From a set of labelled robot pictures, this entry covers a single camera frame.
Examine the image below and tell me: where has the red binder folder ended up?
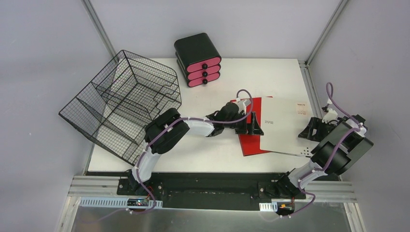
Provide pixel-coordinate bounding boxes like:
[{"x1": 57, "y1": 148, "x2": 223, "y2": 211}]
[{"x1": 238, "y1": 97, "x2": 269, "y2": 157}]

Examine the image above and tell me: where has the white binder cover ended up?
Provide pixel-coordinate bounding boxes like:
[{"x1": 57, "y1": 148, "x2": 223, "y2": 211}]
[{"x1": 260, "y1": 97, "x2": 318, "y2": 157}]

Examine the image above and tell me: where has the black wire mesh tray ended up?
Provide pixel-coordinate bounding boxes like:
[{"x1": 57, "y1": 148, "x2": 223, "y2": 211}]
[{"x1": 59, "y1": 50, "x2": 182, "y2": 165}]

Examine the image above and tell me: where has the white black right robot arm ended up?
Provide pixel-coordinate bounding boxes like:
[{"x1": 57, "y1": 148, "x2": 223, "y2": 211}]
[{"x1": 273, "y1": 115, "x2": 374, "y2": 198}]

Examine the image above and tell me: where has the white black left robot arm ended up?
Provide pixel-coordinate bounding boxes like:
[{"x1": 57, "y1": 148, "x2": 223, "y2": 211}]
[{"x1": 127, "y1": 99, "x2": 264, "y2": 196}]

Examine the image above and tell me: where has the pink top drawer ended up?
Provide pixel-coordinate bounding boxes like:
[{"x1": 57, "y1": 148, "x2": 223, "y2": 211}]
[{"x1": 186, "y1": 57, "x2": 221, "y2": 73}]

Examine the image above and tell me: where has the black drawer cabinet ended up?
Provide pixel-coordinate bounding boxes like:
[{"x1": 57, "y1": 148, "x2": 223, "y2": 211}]
[{"x1": 174, "y1": 33, "x2": 221, "y2": 83}]

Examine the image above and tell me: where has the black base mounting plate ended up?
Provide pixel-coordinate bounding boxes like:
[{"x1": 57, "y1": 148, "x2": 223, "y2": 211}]
[{"x1": 117, "y1": 170, "x2": 310, "y2": 211}]

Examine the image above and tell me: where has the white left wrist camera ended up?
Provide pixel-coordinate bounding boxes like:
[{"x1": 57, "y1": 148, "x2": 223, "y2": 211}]
[{"x1": 231, "y1": 98, "x2": 251, "y2": 114}]

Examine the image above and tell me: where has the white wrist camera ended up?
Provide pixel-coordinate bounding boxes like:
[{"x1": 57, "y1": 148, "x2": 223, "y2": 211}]
[
  {"x1": 322, "y1": 99, "x2": 338, "y2": 123},
  {"x1": 231, "y1": 98, "x2": 251, "y2": 114}
]

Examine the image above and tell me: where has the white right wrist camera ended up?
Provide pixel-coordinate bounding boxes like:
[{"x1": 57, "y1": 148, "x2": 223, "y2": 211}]
[{"x1": 322, "y1": 99, "x2": 338, "y2": 123}]

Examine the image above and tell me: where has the white cable duct right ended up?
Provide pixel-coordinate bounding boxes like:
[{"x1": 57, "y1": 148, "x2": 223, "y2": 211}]
[{"x1": 259, "y1": 202, "x2": 278, "y2": 212}]

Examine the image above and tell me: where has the white cable duct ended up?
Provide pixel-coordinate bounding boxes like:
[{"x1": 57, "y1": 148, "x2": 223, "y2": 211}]
[
  {"x1": 259, "y1": 202, "x2": 278, "y2": 212},
  {"x1": 79, "y1": 197, "x2": 163, "y2": 209}
]

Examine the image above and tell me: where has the white cable duct left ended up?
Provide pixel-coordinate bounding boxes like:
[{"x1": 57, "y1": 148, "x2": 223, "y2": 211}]
[{"x1": 79, "y1": 197, "x2": 163, "y2": 209}]

